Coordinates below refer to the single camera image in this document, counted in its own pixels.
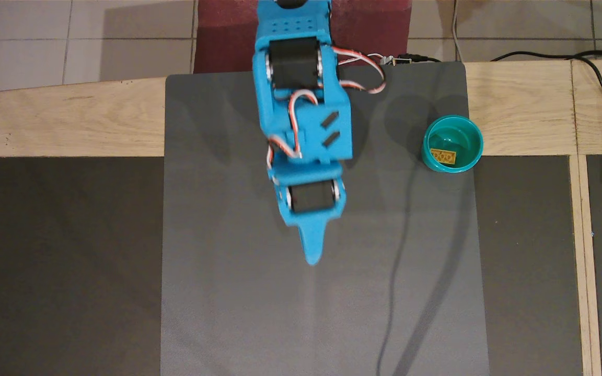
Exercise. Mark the dark grey table mat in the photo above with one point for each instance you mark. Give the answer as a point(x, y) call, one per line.
point(228, 261)

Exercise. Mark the blue robot arm with base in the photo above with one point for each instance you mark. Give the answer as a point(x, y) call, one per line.
point(280, 120)

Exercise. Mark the blue gripper, black servo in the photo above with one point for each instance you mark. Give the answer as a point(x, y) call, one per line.
point(311, 198)

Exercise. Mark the cream lego brick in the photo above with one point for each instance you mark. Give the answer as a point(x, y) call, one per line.
point(443, 157)

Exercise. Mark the green plastic cup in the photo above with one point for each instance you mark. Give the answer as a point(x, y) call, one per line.
point(471, 141)

